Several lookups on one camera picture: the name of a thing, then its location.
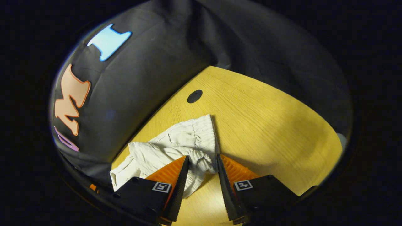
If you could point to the white jeans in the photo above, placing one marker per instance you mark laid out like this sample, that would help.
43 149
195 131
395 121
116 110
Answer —
176 141

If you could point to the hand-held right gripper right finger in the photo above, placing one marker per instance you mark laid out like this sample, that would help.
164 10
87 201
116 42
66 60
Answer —
224 188

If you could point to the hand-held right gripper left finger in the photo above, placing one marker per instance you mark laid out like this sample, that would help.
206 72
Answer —
179 188

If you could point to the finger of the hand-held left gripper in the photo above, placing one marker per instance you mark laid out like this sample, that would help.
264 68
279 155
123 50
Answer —
93 187

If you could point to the black backdrop cloth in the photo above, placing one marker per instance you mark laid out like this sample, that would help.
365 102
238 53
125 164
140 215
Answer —
150 78

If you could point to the black table grommet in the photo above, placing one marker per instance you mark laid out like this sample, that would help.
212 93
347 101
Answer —
194 96

